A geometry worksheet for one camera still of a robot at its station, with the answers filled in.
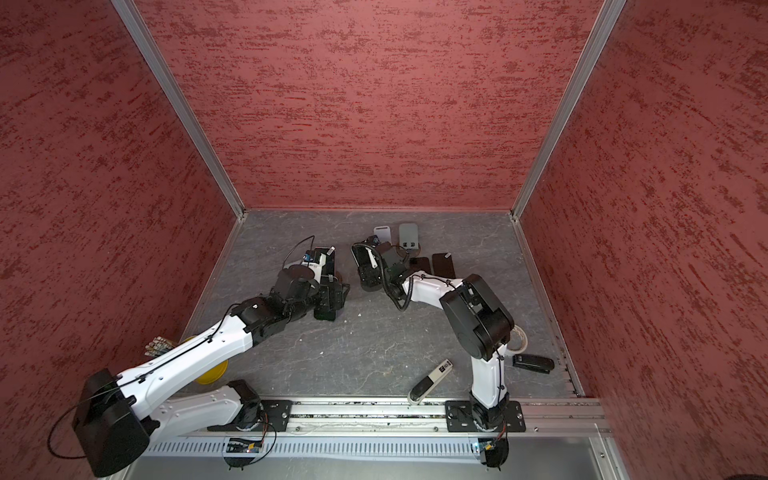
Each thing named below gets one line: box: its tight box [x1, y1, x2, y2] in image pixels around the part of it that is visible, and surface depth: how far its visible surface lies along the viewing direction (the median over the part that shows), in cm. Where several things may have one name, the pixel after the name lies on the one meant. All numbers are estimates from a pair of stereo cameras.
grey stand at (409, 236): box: [399, 223, 419, 251], surface depth 106 cm
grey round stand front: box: [374, 226, 393, 246], surface depth 105 cm
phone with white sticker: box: [432, 252, 456, 279], surface depth 108 cm
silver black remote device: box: [407, 359, 454, 406], surface depth 77 cm
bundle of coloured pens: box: [144, 336, 175, 357], surface depth 70 cm
